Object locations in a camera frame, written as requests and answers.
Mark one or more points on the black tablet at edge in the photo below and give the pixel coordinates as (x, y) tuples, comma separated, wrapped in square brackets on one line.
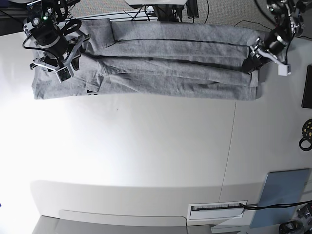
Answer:
[(307, 94)]

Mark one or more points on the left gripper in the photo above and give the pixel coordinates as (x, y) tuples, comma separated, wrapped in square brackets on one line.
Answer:
[(273, 48)]

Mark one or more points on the grey T-shirt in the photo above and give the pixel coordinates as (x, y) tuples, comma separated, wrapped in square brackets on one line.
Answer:
[(162, 58)]

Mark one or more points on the blue-grey flat board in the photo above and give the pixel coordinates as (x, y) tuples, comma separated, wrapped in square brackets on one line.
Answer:
[(280, 187)]

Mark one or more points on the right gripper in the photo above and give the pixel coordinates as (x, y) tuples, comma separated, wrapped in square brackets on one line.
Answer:
[(57, 51)]

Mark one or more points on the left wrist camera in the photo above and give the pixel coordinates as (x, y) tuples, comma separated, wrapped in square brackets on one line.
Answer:
[(284, 69)]

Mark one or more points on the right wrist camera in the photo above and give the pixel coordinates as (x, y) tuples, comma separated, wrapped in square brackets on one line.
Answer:
[(64, 73)]

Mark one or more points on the black and yellow round tool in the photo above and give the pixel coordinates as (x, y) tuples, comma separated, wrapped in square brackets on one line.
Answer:
[(306, 135)]

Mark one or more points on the black device bottom right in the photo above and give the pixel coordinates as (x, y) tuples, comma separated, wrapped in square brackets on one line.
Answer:
[(292, 227)]

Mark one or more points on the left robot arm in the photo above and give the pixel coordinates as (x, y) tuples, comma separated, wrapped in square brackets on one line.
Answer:
[(288, 20)]

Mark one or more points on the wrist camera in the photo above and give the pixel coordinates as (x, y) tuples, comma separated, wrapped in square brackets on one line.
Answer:
[(64, 73), (284, 69)]

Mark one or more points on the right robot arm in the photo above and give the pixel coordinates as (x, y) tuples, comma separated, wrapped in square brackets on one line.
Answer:
[(49, 28)]

